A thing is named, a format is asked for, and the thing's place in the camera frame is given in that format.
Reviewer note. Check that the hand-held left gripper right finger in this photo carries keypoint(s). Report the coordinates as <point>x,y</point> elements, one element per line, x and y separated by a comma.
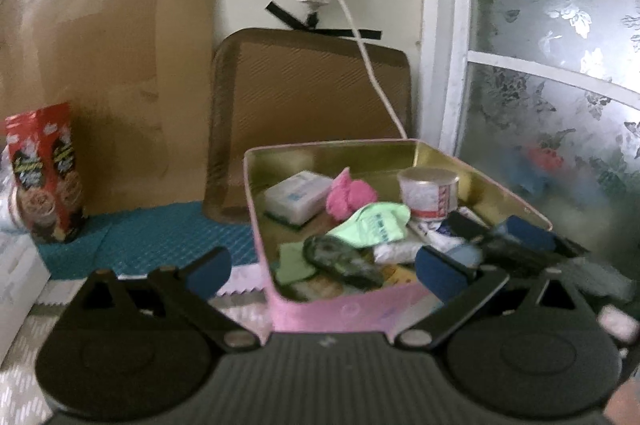
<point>440,272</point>

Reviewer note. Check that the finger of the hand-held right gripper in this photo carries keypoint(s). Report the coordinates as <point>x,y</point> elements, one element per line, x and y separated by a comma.
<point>505,252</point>
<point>530,232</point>

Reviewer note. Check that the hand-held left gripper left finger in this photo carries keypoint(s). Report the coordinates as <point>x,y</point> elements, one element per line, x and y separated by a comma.
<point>210,267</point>

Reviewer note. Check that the white round can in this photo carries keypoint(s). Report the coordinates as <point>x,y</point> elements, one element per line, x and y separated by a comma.
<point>430,195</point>

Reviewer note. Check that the light green sock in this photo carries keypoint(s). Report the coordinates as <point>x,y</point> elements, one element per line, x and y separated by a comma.
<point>375,225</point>

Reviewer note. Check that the dark camouflage pouch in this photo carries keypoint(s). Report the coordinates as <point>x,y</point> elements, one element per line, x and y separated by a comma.
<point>345,260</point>

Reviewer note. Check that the pink tin box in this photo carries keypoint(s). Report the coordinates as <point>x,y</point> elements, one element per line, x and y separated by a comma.
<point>340,310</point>

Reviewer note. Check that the pink soft cloth ball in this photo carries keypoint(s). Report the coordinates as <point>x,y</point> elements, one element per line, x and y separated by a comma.
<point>350,197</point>

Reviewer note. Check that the white tube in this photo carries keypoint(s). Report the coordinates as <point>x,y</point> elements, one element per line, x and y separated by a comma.
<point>440,230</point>

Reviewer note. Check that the small white wrapped packet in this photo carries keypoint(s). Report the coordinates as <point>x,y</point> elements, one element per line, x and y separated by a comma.
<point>400,251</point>

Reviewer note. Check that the blue textured mat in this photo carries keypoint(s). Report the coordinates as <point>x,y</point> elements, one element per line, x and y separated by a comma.
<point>150,237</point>

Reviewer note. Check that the green cloth piece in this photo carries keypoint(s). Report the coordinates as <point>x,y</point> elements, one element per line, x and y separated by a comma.
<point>295,262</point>

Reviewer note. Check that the white tissue packet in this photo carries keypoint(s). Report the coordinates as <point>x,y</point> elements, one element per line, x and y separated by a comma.
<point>295,195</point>

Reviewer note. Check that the white patterned tablecloth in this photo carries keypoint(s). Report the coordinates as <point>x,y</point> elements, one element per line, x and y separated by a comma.
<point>60,320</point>

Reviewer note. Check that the frosted floral window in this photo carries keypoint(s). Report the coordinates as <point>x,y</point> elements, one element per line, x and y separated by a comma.
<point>550,55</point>

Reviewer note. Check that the red snack box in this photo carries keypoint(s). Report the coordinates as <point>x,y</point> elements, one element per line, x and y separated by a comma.
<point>45,175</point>

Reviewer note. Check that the brown tin lid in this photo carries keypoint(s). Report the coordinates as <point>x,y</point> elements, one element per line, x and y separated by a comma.
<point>310,105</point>

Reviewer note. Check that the white cardboard box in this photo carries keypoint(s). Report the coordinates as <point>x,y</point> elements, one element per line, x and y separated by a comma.
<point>15,275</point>

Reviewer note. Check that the brown cardboard sheet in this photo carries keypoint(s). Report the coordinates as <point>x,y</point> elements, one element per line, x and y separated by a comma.
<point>100,55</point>

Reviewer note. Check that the black tape strip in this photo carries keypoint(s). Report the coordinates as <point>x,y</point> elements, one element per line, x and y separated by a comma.
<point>295,17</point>
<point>350,32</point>

